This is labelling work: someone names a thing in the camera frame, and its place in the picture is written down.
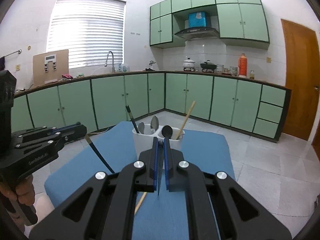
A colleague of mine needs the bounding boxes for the wooden chopstick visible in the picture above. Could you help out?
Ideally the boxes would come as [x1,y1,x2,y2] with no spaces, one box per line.
[134,192,148,215]
[175,101,196,140]

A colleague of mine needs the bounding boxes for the black spoon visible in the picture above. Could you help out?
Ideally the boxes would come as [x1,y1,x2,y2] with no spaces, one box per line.
[162,125,173,139]

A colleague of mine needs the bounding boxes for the white plastic utensil holder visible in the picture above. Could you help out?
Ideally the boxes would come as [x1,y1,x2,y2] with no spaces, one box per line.
[132,125,185,159]

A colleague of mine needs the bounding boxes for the person's left hand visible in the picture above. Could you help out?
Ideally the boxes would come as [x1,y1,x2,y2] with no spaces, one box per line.
[14,175,35,207]

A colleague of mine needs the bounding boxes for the green kitchen cabinets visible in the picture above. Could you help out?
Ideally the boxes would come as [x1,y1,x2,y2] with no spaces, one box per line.
[11,70,292,143]
[149,0,270,49]

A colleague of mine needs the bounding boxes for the large silver spoon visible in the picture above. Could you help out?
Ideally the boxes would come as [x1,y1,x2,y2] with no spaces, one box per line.
[150,116,160,133]

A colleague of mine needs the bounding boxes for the wooden door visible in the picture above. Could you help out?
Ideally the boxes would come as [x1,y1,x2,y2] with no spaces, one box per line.
[280,19,319,141]

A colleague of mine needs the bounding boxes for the green upper kitchen cabinets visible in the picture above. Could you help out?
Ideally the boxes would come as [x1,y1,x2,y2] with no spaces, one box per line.
[149,0,270,49]

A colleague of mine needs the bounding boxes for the green lower kitchen cabinets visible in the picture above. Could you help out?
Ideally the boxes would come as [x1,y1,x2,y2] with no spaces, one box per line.
[11,70,292,143]

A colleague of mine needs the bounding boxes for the orange thermos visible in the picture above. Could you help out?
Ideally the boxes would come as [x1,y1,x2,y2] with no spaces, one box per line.
[238,53,248,77]

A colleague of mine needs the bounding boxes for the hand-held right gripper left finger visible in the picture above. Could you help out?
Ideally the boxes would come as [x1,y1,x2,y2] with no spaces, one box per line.
[29,137,160,240]

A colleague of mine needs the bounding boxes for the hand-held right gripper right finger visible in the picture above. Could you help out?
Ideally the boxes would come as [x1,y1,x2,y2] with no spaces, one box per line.
[163,137,292,240]

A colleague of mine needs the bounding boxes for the blue box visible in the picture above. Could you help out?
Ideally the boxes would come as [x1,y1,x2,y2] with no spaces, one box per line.
[188,11,208,28]

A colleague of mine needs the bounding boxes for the grey chopstick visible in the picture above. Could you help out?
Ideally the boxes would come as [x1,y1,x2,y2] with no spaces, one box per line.
[157,140,161,196]

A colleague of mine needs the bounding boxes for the range hood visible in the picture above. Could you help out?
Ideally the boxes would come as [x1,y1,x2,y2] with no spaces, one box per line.
[174,27,220,40]

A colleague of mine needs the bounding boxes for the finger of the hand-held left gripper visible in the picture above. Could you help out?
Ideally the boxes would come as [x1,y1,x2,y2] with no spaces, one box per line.
[15,123,87,151]
[12,122,81,138]

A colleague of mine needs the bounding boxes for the blue tablecloth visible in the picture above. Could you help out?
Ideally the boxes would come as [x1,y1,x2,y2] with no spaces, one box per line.
[44,121,235,240]

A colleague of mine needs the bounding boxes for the black wok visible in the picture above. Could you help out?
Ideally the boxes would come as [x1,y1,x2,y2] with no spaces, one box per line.
[200,60,217,71]

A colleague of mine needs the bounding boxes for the cardboard panel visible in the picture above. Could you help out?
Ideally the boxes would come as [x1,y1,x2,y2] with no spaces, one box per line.
[32,49,69,87]

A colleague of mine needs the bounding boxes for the white cooking pot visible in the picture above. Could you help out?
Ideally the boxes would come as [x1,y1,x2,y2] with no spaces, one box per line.
[183,57,196,69]

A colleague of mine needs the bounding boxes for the metal towel rail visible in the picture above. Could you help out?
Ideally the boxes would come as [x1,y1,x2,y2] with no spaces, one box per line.
[0,49,22,58]

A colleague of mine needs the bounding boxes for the metal sink faucet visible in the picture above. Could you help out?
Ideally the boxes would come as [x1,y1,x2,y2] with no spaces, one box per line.
[104,51,116,73]

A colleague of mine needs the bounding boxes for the white window blind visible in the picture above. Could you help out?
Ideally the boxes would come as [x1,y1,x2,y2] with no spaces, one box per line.
[46,0,127,69]

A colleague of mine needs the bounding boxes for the black chopstick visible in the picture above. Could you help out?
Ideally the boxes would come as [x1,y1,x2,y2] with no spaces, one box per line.
[84,134,115,174]
[125,105,140,133]

